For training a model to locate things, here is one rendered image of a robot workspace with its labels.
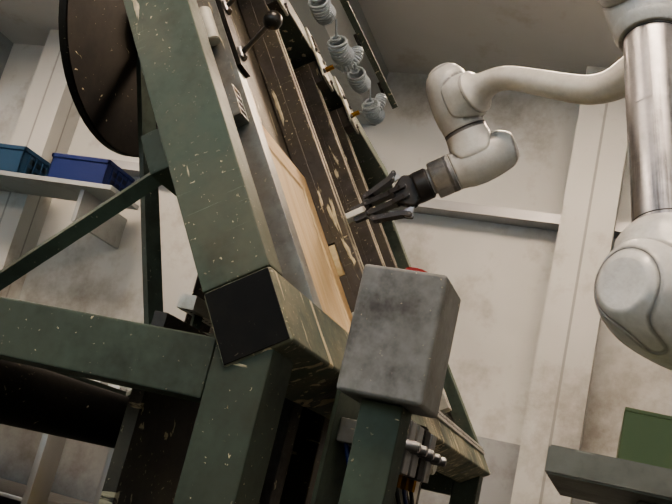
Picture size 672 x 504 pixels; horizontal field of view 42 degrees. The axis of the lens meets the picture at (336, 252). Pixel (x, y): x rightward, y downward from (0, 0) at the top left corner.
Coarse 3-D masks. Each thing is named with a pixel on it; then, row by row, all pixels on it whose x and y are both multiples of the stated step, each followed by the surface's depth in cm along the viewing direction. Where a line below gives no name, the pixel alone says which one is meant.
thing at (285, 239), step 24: (216, 24) 174; (216, 48) 172; (240, 72) 171; (264, 144) 164; (264, 168) 160; (264, 192) 159; (288, 216) 158; (288, 240) 154; (288, 264) 153; (312, 288) 153
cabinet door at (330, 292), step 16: (272, 144) 185; (288, 160) 196; (288, 176) 189; (288, 192) 182; (304, 192) 200; (304, 208) 192; (304, 224) 184; (320, 224) 202; (304, 240) 177; (320, 240) 195; (320, 256) 187; (320, 272) 180; (336, 272) 196; (320, 288) 173; (336, 288) 190; (336, 304) 182; (336, 320) 175
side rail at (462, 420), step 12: (384, 228) 355; (396, 228) 361; (396, 240) 351; (396, 252) 350; (408, 264) 347; (444, 384) 328; (456, 396) 325; (456, 408) 323; (456, 420) 322; (468, 420) 321; (468, 432) 319
